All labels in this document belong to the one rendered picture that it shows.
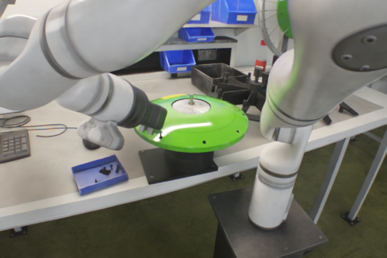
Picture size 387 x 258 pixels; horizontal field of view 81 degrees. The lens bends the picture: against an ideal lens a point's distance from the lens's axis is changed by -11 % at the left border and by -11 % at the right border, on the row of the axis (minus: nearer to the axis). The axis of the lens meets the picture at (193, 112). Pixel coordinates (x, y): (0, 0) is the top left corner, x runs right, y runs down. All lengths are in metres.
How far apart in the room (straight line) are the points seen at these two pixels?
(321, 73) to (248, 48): 1.69
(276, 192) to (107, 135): 0.38
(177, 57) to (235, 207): 1.08
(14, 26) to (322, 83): 0.29
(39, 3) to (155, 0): 1.31
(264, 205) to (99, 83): 0.46
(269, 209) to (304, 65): 0.50
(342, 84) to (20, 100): 0.28
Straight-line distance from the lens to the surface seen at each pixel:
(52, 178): 0.77
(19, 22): 0.31
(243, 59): 1.86
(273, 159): 0.57
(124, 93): 0.39
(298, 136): 0.52
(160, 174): 0.70
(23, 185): 0.78
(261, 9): 1.12
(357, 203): 2.05
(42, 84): 0.26
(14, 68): 0.26
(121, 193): 0.68
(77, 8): 0.20
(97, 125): 0.42
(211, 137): 0.58
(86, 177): 0.74
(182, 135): 0.57
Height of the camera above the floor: 1.37
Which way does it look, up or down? 25 degrees down
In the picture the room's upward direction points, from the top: 3 degrees clockwise
